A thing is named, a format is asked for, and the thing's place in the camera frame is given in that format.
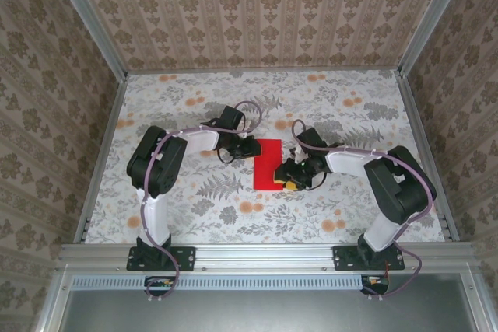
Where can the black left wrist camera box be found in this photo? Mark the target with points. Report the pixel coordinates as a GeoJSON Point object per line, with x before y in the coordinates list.
{"type": "Point", "coordinates": [232, 116]}

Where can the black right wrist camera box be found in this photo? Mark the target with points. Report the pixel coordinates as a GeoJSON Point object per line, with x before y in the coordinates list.
{"type": "Point", "coordinates": [311, 138]}

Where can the aluminium frame post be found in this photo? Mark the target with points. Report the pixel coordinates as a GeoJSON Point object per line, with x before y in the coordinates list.
{"type": "Point", "coordinates": [93, 25]}
{"type": "Point", "coordinates": [428, 21]}

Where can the black electronics board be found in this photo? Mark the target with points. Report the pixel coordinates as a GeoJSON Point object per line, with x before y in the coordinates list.
{"type": "Point", "coordinates": [159, 285]}
{"type": "Point", "coordinates": [375, 284]}

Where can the grey metal panel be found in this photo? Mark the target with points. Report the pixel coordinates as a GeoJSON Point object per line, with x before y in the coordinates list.
{"type": "Point", "coordinates": [264, 312]}

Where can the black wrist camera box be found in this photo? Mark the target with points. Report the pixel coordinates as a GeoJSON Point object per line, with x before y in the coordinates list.
{"type": "Point", "coordinates": [232, 116]}
{"type": "Point", "coordinates": [311, 138]}

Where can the red paper sheet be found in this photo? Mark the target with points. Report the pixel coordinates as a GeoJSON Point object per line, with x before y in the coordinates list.
{"type": "Point", "coordinates": [268, 168]}

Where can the wide aluminium frame rail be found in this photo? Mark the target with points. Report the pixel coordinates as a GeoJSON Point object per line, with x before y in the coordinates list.
{"type": "Point", "coordinates": [264, 256]}

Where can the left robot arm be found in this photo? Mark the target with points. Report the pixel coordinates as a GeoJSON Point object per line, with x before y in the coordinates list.
{"type": "Point", "coordinates": [155, 161]}

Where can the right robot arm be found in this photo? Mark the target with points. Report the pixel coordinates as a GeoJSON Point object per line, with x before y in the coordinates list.
{"type": "Point", "coordinates": [400, 188]}

